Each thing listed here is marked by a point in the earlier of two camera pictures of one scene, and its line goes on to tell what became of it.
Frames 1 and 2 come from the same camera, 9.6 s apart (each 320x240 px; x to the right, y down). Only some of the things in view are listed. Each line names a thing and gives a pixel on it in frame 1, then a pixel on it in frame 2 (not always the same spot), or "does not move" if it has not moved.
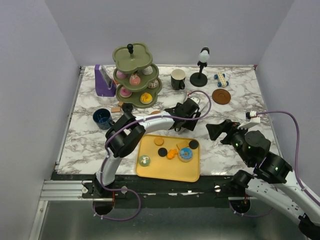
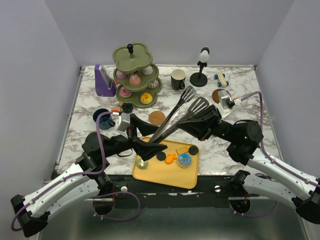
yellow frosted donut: x=146 y=98 does not move
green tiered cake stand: x=137 y=77 does not move
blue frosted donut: x=186 y=154 to x=184 y=160
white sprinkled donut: x=153 y=84 does not move
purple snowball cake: x=121 y=75 does not move
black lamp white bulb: x=200 y=79 does not move
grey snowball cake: x=148 y=70 does not move
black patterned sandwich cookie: x=193 y=144 to x=193 y=150
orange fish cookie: x=171 y=153 to x=169 y=158
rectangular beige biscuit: x=183 y=144 to x=182 y=149
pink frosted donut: x=124 y=93 does not move
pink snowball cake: x=134 y=79 does not move
